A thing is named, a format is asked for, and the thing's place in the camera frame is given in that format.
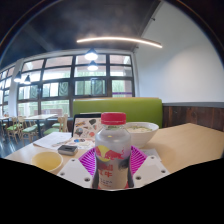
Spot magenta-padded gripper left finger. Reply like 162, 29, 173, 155
57, 147, 98, 188

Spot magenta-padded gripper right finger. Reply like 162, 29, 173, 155
129, 145, 171, 188

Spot red-capped drink bottle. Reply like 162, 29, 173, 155
91, 111, 135, 191

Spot small dark box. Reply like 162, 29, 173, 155
57, 144, 79, 157

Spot white bowl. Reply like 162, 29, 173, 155
124, 121, 160, 149

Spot white paper sheets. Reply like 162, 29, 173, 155
32, 131, 73, 150

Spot sticker-covered black tablet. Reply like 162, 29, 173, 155
71, 113, 103, 139

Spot wooden chairs with green seats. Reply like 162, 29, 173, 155
4, 114, 69, 143

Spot green upholstered bench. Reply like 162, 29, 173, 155
72, 97, 164, 129

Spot wooden dining table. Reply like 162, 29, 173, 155
23, 113, 58, 138

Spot dark-framed grid window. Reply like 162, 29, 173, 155
0, 53, 136, 118

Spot black pendant lamps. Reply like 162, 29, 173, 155
13, 47, 100, 85

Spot curved linear ceiling light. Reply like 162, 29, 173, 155
76, 35, 164, 50

